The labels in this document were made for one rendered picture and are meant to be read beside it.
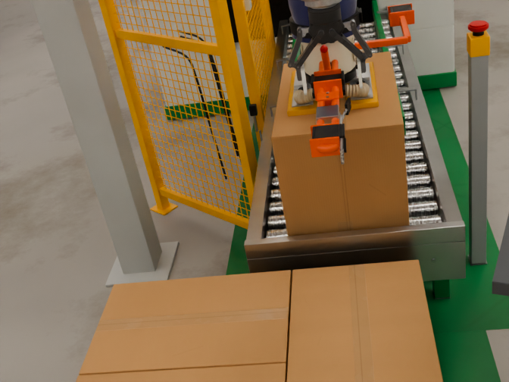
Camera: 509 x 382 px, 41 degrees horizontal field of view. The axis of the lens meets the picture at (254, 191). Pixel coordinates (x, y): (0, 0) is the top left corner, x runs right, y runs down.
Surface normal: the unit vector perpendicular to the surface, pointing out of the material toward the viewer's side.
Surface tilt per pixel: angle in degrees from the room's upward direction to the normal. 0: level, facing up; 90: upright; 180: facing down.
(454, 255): 90
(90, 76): 90
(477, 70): 90
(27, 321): 0
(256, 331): 0
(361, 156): 90
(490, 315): 0
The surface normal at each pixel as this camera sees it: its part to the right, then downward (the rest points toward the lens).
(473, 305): -0.17, -0.84
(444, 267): -0.08, 0.53
